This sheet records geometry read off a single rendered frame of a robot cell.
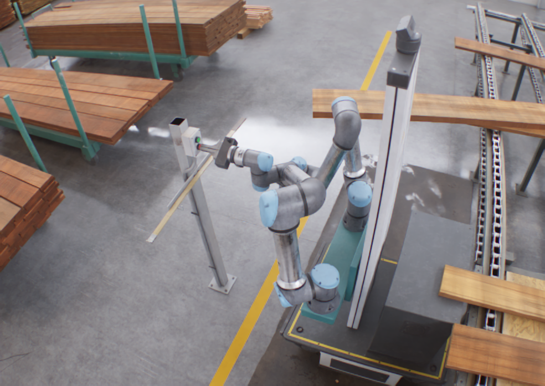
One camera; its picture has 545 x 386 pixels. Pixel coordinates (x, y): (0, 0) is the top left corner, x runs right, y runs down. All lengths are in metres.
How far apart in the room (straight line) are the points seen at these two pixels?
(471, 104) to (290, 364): 2.01
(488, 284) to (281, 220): 0.97
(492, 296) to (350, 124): 0.96
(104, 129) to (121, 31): 1.88
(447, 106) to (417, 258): 1.20
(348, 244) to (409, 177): 1.52
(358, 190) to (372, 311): 0.69
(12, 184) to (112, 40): 2.72
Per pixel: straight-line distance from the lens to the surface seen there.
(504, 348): 1.69
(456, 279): 1.76
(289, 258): 1.48
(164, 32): 4.63
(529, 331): 1.84
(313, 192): 1.36
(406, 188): 3.31
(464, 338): 1.64
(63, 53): 6.17
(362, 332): 2.16
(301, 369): 2.40
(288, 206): 1.33
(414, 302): 1.68
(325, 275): 1.63
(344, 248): 1.99
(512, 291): 1.84
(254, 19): 5.87
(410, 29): 1.16
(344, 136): 1.68
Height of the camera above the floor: 2.28
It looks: 45 degrees down
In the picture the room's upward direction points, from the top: 5 degrees counter-clockwise
